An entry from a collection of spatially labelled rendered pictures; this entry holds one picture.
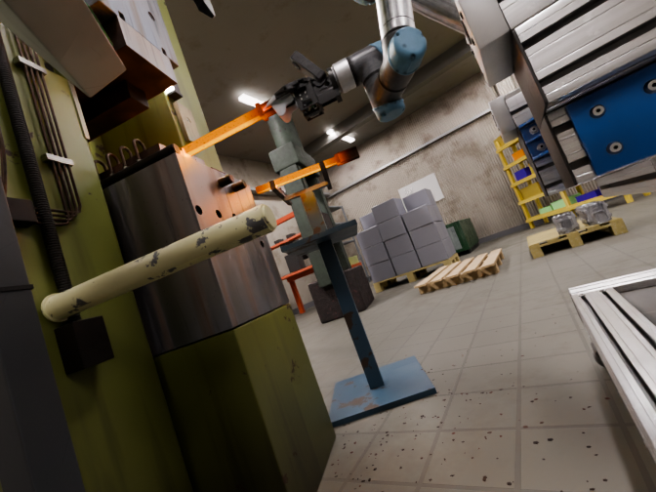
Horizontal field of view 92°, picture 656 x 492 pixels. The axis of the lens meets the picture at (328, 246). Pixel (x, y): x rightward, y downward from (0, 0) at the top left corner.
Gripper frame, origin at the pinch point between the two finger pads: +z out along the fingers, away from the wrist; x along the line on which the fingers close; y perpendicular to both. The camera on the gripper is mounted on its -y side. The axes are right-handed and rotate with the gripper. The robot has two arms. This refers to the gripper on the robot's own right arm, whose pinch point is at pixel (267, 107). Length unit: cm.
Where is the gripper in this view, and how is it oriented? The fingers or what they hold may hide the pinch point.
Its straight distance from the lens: 97.8
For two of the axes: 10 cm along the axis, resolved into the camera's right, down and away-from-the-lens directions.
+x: 2.2, 0.1, 9.8
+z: -9.1, 3.7, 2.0
